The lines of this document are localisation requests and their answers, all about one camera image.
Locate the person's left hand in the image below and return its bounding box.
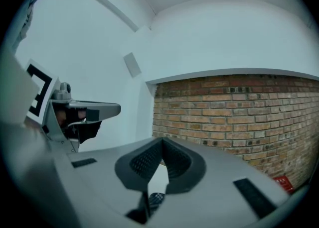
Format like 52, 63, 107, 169
55, 109, 87, 128

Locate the red fire extinguisher box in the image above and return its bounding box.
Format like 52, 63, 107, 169
272, 175, 295, 195

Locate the white table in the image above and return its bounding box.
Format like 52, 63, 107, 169
149, 159, 171, 196

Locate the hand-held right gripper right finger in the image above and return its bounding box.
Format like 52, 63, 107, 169
149, 137, 293, 228

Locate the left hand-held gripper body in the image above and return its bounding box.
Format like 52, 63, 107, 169
24, 58, 80, 155

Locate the person's left forearm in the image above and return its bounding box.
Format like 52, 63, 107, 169
23, 116, 46, 133

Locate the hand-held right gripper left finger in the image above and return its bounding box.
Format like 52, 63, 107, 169
66, 137, 164, 228

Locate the white square wall panel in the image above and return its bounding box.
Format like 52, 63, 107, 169
123, 52, 142, 78

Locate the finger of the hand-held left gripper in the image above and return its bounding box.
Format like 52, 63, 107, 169
66, 101, 122, 123

